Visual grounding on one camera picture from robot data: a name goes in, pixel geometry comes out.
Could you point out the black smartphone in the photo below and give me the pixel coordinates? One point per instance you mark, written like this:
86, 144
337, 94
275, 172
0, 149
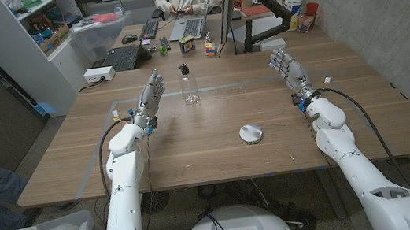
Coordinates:
180, 11

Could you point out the clear glass jar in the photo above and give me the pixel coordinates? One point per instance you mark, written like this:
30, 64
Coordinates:
306, 23

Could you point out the black computer mouse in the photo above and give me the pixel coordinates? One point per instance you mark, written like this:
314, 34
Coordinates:
129, 38

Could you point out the black round floor fan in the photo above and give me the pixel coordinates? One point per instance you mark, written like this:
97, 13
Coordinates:
159, 202

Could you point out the computer monitor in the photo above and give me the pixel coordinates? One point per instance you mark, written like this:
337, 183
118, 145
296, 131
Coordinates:
229, 4

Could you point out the pink cloth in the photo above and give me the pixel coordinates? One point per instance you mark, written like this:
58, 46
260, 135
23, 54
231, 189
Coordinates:
105, 17

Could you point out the clear dispenser bottle black pump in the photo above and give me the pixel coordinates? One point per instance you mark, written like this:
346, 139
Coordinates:
188, 87

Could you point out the black remote control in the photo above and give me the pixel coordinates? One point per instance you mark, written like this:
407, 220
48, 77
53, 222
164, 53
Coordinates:
164, 43

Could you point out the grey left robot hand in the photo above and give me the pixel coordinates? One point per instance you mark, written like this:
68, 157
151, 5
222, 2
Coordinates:
149, 97

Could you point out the silver laptop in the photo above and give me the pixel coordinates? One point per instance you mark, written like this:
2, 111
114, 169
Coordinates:
189, 28

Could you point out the open cardboard box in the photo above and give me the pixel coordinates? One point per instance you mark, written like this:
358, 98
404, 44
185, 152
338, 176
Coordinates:
56, 38

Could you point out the white plastic tub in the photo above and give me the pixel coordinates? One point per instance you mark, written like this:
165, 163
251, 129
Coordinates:
294, 3

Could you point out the small cardboard box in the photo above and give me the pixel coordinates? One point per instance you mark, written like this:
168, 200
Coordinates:
243, 1

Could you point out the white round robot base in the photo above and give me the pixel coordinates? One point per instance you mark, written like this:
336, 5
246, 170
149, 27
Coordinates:
239, 221

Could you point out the red book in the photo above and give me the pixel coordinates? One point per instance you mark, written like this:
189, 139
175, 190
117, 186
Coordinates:
255, 10

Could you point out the colourful puzzle cube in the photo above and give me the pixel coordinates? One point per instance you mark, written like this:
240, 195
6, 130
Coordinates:
210, 48

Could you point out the white shelf cabinet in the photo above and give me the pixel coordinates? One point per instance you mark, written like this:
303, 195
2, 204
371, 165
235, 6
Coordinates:
24, 67

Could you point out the clear plastic storage bin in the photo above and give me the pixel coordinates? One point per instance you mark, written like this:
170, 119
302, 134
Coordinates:
100, 39

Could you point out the silver round jar lid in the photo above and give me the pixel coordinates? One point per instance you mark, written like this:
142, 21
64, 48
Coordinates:
251, 133

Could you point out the small green object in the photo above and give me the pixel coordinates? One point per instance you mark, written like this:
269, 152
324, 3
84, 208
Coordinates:
162, 50

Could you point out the flat white box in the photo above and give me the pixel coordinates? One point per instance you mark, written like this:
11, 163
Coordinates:
272, 44

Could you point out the black laptop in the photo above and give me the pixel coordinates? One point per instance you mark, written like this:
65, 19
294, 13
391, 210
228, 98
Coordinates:
124, 58

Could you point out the white power strip box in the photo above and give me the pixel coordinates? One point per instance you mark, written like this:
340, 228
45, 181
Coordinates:
99, 74

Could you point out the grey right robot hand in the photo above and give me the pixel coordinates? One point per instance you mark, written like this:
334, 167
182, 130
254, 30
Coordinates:
295, 73

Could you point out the red cup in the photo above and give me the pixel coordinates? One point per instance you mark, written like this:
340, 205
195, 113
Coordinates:
311, 8

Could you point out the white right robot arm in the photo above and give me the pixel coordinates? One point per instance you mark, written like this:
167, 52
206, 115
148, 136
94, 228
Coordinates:
354, 166

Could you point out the small black keyboard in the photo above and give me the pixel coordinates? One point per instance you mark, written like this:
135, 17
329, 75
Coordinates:
149, 29

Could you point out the small blue yellow printed box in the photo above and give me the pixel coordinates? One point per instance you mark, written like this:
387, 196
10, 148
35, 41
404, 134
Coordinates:
187, 44

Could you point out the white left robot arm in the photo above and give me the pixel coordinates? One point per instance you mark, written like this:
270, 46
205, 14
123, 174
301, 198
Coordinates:
124, 181

